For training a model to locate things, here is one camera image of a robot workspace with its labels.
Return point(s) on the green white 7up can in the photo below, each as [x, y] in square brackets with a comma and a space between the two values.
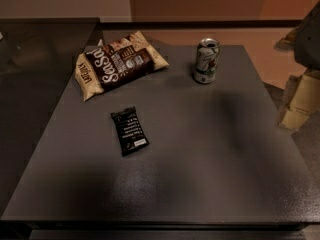
[208, 52]

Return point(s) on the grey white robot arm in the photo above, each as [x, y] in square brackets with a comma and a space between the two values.
[305, 40]

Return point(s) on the brown white chip bag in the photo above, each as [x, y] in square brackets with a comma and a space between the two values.
[118, 63]

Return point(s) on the dark grey side table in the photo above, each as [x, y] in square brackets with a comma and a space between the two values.
[37, 60]

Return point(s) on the black rxbar chocolate bar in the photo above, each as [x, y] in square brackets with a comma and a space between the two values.
[129, 130]

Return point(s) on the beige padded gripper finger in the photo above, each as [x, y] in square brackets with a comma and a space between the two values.
[300, 100]

